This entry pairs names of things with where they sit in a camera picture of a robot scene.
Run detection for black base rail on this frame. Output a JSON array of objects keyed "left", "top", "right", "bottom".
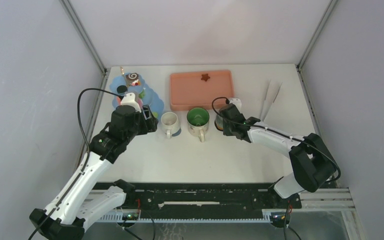
[{"left": 89, "top": 181, "right": 303, "bottom": 221}]

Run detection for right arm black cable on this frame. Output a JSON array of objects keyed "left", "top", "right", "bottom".
[{"left": 211, "top": 96, "right": 343, "bottom": 240}]

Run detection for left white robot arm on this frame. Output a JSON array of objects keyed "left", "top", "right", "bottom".
[{"left": 29, "top": 92, "right": 158, "bottom": 240}]

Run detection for pink dessert tray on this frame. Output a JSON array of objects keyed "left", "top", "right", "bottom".
[{"left": 169, "top": 70, "right": 235, "bottom": 111}]

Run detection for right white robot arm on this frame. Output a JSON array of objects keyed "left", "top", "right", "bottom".
[{"left": 215, "top": 97, "right": 342, "bottom": 208}]

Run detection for floral mug green inside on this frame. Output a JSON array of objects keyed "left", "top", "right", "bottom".
[{"left": 186, "top": 107, "right": 210, "bottom": 143}]

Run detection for pink swirl roll cake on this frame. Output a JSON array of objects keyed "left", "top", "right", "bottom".
[{"left": 137, "top": 98, "right": 143, "bottom": 110}]

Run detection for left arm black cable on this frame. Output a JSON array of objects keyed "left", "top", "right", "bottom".
[{"left": 27, "top": 87, "right": 156, "bottom": 240}]

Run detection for cream ceramic mug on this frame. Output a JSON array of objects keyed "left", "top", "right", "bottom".
[{"left": 161, "top": 112, "right": 181, "bottom": 139}]

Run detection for metal serving tongs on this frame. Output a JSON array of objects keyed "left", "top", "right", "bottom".
[{"left": 259, "top": 80, "right": 283, "bottom": 121}]

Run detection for brown swirl roll cake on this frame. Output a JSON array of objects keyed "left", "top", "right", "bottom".
[{"left": 124, "top": 72, "right": 142, "bottom": 87}]

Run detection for dark green ceramic mug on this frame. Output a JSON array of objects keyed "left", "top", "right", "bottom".
[{"left": 214, "top": 114, "right": 224, "bottom": 129}]

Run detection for brown star cookie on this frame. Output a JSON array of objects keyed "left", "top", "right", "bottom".
[{"left": 201, "top": 73, "right": 211, "bottom": 82}]

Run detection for black round cookie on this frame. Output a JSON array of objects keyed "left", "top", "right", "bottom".
[{"left": 116, "top": 85, "right": 128, "bottom": 95}]

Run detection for blue-grey round coaster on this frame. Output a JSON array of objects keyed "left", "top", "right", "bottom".
[{"left": 171, "top": 128, "right": 182, "bottom": 137}]

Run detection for blue three-tier cake stand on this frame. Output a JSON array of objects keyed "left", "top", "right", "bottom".
[{"left": 109, "top": 66, "right": 164, "bottom": 120}]

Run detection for orange round coaster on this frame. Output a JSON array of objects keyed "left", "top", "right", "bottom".
[{"left": 214, "top": 122, "right": 223, "bottom": 132}]

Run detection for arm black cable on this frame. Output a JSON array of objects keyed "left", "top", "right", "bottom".
[
  {"left": 211, "top": 96, "right": 343, "bottom": 240},
  {"left": 27, "top": 87, "right": 156, "bottom": 240}
]

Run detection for green swirl roll cake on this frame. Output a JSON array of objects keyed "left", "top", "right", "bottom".
[{"left": 139, "top": 90, "right": 146, "bottom": 99}]

